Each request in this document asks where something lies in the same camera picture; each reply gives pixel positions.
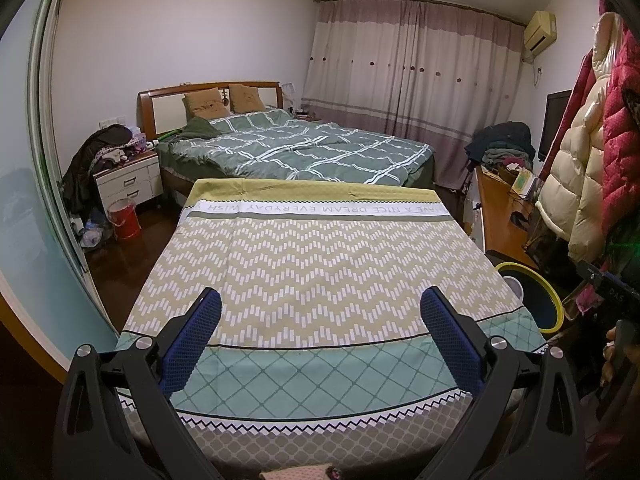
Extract wardrobe sliding door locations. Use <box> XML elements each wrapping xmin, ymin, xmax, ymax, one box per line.
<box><xmin>0</xmin><ymin>0</ymin><xmax>121</xmax><ymax>376</ymax></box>

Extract patterned tablecloth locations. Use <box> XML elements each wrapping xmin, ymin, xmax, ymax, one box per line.
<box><xmin>115</xmin><ymin>177</ymin><xmax>548</xmax><ymax>476</ymax></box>

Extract heap of folded clothes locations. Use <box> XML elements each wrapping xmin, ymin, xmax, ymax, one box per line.
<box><xmin>464</xmin><ymin>121</ymin><xmax>536</xmax><ymax>173</ymax></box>

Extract pink and white curtain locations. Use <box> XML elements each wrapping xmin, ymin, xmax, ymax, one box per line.
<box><xmin>302</xmin><ymin>0</ymin><xmax>528</xmax><ymax>193</ymax></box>

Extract red puffer jacket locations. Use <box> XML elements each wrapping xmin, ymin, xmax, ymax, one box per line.
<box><xmin>597</xmin><ymin>25</ymin><xmax>640</xmax><ymax>271</ymax></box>

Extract yellow-rimmed trash bin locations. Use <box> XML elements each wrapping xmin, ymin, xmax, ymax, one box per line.
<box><xmin>495</xmin><ymin>261</ymin><xmax>564</xmax><ymax>333</ymax></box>

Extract red bucket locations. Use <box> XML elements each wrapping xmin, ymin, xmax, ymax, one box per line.
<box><xmin>107</xmin><ymin>198</ymin><xmax>142</xmax><ymax>241</ymax></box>

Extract maroon coat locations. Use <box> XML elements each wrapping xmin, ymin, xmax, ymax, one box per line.
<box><xmin>542</xmin><ymin>50</ymin><xmax>596</xmax><ymax>171</ymax></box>

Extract brown cat pillow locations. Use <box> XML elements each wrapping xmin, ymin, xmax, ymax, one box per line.
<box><xmin>182</xmin><ymin>87</ymin><xmax>231</xmax><ymax>121</ymax></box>
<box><xmin>229</xmin><ymin>84</ymin><xmax>266</xmax><ymax>113</ymax></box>

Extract person's right hand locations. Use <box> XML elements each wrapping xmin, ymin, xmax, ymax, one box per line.
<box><xmin>600</xmin><ymin>327</ymin><xmax>640</xmax><ymax>396</ymax></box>

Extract wall air conditioner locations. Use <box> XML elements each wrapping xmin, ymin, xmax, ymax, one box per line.
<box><xmin>522</xmin><ymin>10</ymin><xmax>557</xmax><ymax>53</ymax></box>

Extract wooden bed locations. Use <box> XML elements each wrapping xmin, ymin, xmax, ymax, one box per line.
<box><xmin>137</xmin><ymin>81</ymin><xmax>438</xmax><ymax>196</ymax></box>

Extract cream puffer jacket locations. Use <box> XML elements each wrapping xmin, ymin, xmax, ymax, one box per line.
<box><xmin>535</xmin><ymin>12</ymin><xmax>626</xmax><ymax>263</ymax></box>

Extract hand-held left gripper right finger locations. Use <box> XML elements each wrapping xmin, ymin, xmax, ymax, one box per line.
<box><xmin>420</xmin><ymin>286</ymin><xmax>587</xmax><ymax>480</ymax></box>

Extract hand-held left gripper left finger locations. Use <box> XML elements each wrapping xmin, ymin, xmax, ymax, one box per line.
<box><xmin>52</xmin><ymin>287</ymin><xmax>223</xmax><ymax>480</ymax></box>

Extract pink cloth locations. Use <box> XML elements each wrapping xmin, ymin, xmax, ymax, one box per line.
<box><xmin>259</xmin><ymin>465</ymin><xmax>346</xmax><ymax>480</ymax></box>

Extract plastic bags on floor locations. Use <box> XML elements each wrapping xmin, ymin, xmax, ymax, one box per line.
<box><xmin>70</xmin><ymin>215</ymin><xmax>113</xmax><ymax>251</ymax></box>

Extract white drawer cabinet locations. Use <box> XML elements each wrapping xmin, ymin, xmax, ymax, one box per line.
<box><xmin>462</xmin><ymin>200</ymin><xmax>488</xmax><ymax>251</ymax></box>

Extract white nightstand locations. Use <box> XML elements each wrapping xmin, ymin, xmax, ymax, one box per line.
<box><xmin>95</xmin><ymin>152</ymin><xmax>165</xmax><ymax>213</ymax></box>

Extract green book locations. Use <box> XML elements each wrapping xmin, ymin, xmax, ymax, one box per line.
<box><xmin>510</xmin><ymin>170</ymin><xmax>536</xmax><ymax>196</ymax></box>

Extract wooden desk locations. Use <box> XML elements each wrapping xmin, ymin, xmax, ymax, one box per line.
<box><xmin>472</xmin><ymin>165</ymin><xmax>543</xmax><ymax>271</ymax></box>

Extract green plaid duvet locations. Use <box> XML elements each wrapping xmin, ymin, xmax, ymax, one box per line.
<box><xmin>167</xmin><ymin>107</ymin><xmax>436</xmax><ymax>186</ymax></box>

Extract pile of dark clothes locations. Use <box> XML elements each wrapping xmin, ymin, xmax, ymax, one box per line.
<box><xmin>62</xmin><ymin>124</ymin><xmax>158</xmax><ymax>216</ymax></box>

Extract dark green cloth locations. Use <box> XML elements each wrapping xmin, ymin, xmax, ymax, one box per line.
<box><xmin>177</xmin><ymin>117</ymin><xmax>223</xmax><ymax>139</ymax></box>

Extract black television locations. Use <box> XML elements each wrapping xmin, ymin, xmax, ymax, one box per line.
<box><xmin>537</xmin><ymin>89</ymin><xmax>573</xmax><ymax>163</ymax></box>

